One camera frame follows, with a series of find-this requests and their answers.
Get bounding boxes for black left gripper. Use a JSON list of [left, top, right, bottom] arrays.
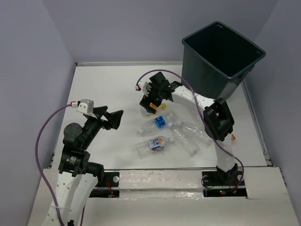
[[81, 105, 124, 149]]

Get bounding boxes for clear crushed bottle centre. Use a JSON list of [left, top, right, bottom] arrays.
[[168, 122, 200, 158]]

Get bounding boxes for orange liquid bottle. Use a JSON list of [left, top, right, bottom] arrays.
[[231, 134, 236, 142]]

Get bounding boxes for small bottle yellow cap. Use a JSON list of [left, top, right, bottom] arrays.
[[140, 103, 167, 118]]

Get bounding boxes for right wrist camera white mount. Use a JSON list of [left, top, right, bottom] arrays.
[[135, 80, 149, 96]]

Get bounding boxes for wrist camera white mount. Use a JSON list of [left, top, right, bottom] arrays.
[[135, 80, 149, 96], [71, 99, 96, 118]]

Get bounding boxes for dark green plastic bin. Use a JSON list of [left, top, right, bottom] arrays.
[[182, 21, 266, 99]]

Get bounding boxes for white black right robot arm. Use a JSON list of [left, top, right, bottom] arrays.
[[135, 69, 245, 189]]

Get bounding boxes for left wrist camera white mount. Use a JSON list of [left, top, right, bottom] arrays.
[[71, 99, 96, 118]]

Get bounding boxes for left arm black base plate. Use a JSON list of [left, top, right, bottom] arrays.
[[89, 171, 120, 198]]

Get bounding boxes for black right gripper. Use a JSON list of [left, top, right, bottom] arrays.
[[139, 82, 163, 114]]

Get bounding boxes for clear bottle white cap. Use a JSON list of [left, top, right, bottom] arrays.
[[180, 121, 212, 148]]

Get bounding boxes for crushed bottle blue label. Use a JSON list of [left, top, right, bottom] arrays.
[[137, 113, 178, 137]]

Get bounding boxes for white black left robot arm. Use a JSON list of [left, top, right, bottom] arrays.
[[42, 106, 124, 226]]

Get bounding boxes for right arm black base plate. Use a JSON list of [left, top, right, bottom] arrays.
[[201, 170, 247, 198]]

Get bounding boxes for clear bottle orange blue label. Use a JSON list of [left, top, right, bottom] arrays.
[[135, 136, 175, 159]]

